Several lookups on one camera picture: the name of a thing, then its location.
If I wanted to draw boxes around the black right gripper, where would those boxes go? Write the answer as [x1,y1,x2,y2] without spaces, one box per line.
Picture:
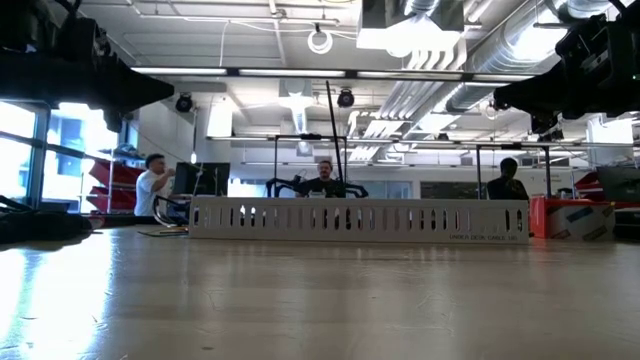
[493,74,640,120]

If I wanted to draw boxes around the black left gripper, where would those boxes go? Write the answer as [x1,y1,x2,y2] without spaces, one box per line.
[0,49,175,114]

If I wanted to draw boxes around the white slotted cable duct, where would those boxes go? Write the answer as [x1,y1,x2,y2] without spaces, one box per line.
[187,198,532,246]

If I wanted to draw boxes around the red bin rack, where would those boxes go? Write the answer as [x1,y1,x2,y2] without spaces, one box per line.
[79,144,151,215]

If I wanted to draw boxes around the person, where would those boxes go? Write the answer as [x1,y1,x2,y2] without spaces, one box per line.
[485,156,530,201]
[133,153,177,217]
[298,159,347,199]

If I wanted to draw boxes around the red storage bins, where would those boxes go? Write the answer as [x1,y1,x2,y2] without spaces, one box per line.
[573,171,601,201]

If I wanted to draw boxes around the black monitor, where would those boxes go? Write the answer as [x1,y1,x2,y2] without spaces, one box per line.
[596,164,640,202]
[173,162,232,197]

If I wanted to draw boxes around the clear safety glasses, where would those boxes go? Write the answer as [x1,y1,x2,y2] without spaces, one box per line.
[152,194,191,229]

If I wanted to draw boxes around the white air diffuser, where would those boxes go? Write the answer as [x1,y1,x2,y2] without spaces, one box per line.
[357,0,469,71]

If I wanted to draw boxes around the long ceiling light strip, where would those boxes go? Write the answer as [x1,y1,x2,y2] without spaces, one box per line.
[130,66,536,84]

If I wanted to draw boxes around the silver round ventilation duct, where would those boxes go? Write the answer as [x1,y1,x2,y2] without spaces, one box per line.
[444,0,571,115]

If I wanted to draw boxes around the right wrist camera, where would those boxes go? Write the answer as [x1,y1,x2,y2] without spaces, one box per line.
[554,13,616,84]

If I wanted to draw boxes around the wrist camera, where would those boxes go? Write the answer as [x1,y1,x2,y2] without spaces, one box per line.
[554,13,616,84]
[54,0,112,57]

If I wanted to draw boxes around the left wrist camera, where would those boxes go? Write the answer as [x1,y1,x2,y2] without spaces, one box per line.
[54,0,112,57]

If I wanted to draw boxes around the black frame stand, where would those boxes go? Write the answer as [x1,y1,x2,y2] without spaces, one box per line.
[473,142,555,201]
[272,132,349,199]

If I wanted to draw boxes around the black aluminium table frame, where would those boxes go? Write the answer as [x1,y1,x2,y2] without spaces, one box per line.
[99,215,191,227]

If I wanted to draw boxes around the white coiled ceiling cable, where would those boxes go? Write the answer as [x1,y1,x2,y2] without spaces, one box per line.
[306,28,335,56]

